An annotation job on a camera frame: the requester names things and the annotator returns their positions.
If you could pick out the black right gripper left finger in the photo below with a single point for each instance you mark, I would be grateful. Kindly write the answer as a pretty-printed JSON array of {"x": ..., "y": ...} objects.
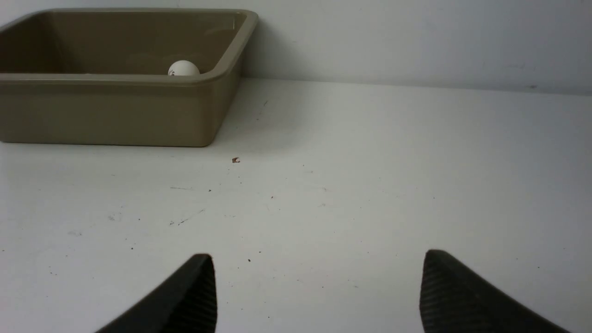
[{"x": 185, "y": 302}]

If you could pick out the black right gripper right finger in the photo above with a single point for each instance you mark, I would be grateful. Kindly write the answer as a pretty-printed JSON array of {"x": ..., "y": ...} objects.
[{"x": 454, "y": 299}]

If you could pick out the white ball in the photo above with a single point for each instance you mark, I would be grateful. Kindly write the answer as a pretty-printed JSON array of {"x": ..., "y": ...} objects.
[{"x": 183, "y": 68}]

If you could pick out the tan plastic bin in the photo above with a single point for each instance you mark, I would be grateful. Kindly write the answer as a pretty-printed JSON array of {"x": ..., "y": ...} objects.
[{"x": 98, "y": 76}]

